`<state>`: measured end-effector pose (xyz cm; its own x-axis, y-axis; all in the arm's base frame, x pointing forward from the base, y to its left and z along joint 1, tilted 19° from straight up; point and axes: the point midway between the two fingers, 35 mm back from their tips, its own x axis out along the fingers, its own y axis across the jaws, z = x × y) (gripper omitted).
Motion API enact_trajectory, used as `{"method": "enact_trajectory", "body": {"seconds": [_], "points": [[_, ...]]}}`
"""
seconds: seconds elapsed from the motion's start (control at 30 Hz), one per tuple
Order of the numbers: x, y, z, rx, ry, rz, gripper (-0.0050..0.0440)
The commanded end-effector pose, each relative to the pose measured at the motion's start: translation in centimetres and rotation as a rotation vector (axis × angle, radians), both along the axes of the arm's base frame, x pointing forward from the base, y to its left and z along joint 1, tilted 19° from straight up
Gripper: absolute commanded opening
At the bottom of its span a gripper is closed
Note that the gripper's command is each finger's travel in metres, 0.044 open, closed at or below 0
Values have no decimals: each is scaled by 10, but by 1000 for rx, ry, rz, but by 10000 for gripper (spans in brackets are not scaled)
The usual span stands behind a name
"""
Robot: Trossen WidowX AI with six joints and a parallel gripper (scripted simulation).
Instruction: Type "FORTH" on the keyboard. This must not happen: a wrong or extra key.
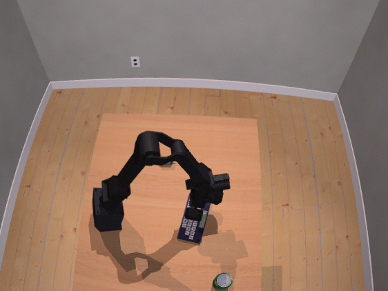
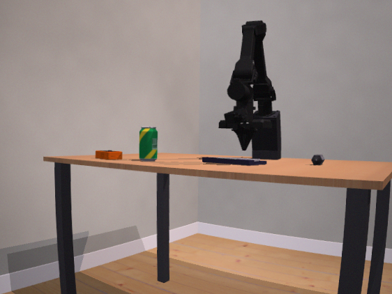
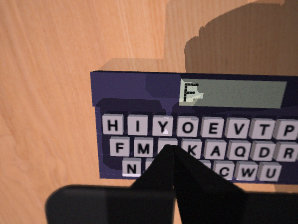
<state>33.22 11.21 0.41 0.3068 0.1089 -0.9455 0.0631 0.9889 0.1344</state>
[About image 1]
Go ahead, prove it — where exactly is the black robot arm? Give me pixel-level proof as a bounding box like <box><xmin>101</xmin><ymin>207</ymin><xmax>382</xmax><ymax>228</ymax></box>
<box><xmin>99</xmin><ymin>131</ymin><xmax>231</xmax><ymax>211</ymax></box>

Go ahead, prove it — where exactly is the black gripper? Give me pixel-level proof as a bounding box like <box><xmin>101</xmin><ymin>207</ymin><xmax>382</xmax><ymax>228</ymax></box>
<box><xmin>185</xmin><ymin>192</ymin><xmax>207</xmax><ymax>221</ymax></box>

